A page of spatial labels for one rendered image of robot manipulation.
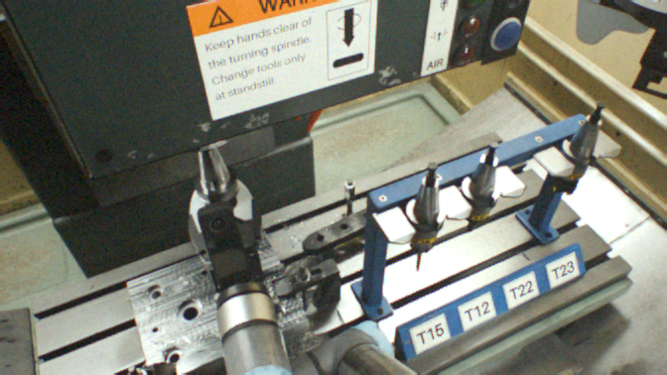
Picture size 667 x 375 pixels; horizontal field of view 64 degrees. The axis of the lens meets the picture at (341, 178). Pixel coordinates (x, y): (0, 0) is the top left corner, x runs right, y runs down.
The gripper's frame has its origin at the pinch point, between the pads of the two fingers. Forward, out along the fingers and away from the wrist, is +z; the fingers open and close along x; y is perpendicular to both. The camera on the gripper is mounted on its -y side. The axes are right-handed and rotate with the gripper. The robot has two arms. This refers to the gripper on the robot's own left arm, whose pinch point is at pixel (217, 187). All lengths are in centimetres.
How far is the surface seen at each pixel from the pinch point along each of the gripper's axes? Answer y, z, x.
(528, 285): 35, -14, 56
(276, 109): -30.3, -20.6, 7.3
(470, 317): 35, -17, 41
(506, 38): -31.2, -18.2, 31.7
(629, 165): 37, 9, 100
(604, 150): 7, -6, 69
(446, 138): 54, 49, 71
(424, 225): 6.1, -12.5, 29.8
